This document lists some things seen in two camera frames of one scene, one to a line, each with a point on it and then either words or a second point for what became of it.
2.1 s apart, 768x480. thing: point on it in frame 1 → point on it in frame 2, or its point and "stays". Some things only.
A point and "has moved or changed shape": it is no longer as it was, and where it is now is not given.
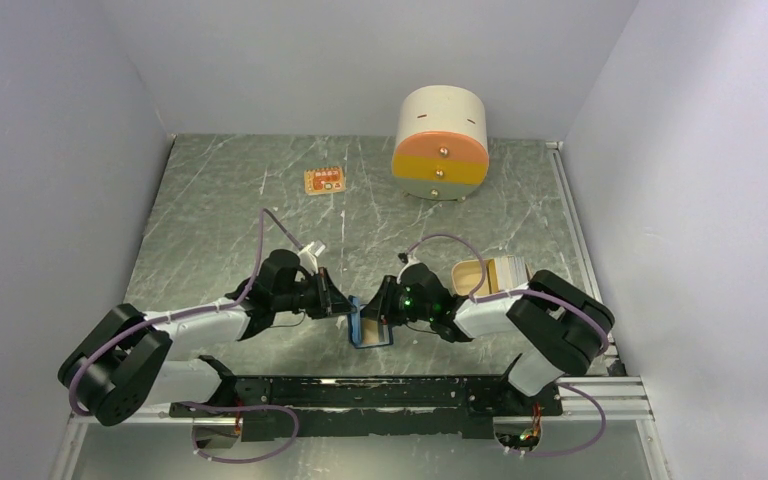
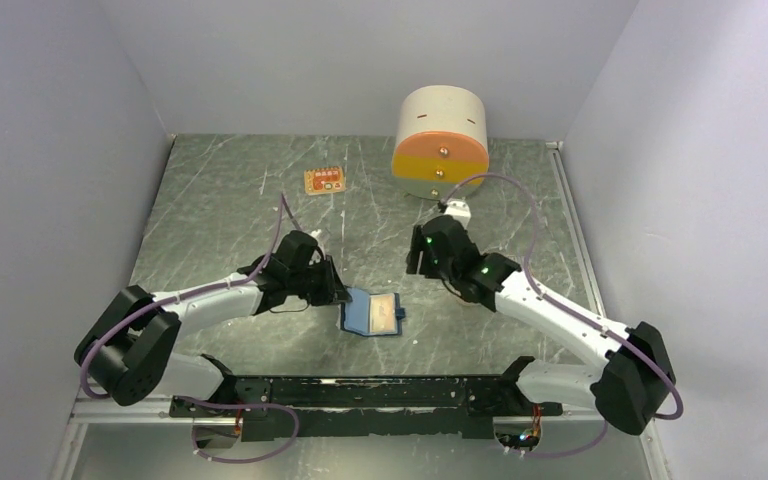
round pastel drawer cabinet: x=441 y=142 stays
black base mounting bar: x=374 y=408 stays
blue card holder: x=355 y=326 has moved or changed shape
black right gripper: x=381 y=306 → x=419 y=244
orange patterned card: x=324 y=181 stays
